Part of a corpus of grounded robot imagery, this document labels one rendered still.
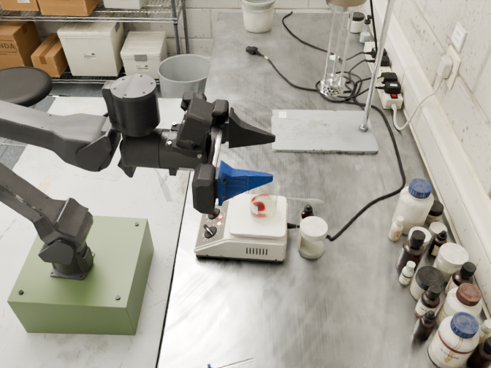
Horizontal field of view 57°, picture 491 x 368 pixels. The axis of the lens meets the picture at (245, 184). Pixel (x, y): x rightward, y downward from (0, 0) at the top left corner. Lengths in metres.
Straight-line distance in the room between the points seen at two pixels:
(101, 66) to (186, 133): 2.70
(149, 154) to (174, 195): 0.54
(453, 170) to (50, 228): 0.88
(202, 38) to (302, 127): 2.20
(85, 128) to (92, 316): 0.38
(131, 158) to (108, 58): 2.60
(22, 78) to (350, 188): 1.65
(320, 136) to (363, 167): 0.16
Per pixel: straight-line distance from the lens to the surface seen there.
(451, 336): 0.89
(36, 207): 0.81
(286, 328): 0.93
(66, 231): 0.80
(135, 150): 0.63
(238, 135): 0.67
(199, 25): 3.44
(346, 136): 1.35
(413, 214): 1.07
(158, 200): 1.16
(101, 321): 0.91
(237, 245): 0.97
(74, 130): 0.66
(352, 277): 1.01
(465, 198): 1.11
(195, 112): 0.58
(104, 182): 1.24
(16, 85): 2.32
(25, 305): 0.92
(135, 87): 0.59
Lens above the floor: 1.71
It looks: 43 degrees down
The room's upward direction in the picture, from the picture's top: straight up
